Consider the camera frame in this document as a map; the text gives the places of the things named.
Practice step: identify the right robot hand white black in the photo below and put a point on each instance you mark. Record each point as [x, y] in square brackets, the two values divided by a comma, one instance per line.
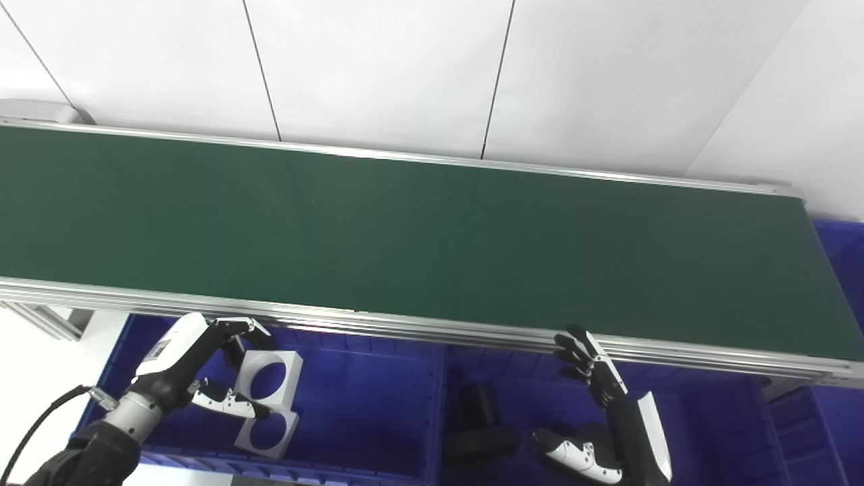
[634, 439]

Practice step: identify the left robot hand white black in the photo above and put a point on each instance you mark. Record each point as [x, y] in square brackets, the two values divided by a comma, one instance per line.
[175, 358]

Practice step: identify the blue plastic bin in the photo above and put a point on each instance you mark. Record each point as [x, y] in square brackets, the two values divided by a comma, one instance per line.
[371, 405]
[840, 432]
[709, 432]

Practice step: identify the black plastic part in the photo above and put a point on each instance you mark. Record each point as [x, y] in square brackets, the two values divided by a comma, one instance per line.
[479, 432]

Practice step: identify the aluminium conveyor leg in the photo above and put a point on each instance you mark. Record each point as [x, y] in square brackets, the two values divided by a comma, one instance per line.
[783, 386]

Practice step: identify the green conveyor belt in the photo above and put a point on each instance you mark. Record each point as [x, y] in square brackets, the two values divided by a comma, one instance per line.
[405, 236]

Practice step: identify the grey conveyor end housing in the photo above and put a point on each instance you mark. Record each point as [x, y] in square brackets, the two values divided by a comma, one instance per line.
[40, 111]

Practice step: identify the aluminium conveyor support frame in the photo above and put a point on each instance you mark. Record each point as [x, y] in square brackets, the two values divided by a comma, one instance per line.
[47, 320]

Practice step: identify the aluminium conveyor side rail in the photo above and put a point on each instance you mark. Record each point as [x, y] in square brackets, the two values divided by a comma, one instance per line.
[405, 322]
[405, 157]

